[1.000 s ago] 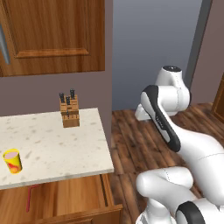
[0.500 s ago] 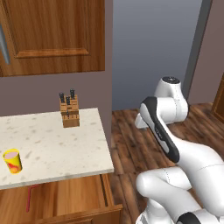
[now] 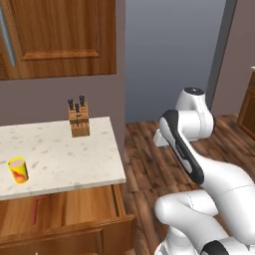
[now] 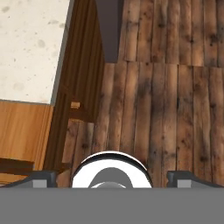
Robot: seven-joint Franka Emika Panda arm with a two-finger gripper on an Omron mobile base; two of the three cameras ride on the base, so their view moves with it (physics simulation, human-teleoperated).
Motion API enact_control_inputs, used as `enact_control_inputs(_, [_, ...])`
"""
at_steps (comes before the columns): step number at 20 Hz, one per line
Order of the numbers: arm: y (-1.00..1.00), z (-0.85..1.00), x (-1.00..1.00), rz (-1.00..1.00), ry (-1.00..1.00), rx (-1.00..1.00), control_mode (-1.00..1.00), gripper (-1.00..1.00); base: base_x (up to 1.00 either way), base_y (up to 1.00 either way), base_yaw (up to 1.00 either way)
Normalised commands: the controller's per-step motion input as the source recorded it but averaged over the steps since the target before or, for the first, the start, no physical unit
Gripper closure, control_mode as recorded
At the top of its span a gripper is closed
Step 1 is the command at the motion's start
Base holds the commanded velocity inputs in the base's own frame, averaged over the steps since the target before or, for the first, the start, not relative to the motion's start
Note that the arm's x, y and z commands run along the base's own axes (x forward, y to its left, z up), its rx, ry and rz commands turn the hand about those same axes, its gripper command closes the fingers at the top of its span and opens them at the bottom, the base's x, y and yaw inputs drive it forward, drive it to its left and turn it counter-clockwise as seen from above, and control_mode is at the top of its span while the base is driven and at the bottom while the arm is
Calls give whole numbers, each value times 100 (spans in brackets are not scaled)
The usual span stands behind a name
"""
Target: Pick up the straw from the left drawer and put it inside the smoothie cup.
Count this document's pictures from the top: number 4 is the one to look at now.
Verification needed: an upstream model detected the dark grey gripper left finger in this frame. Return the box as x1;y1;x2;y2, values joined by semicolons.
2;170;58;189

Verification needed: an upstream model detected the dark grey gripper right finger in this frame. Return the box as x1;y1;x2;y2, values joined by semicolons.
166;170;224;189

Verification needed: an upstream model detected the wooden drawer front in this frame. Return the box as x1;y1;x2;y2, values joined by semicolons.
0;100;54;186

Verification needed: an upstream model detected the white and black round object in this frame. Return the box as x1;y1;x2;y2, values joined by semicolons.
70;150;154;189

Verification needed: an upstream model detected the wooden cupboard run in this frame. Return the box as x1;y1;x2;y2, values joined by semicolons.
43;0;106;173

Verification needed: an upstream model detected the dark wooden drawer handle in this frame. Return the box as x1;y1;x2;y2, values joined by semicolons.
0;157;36;177

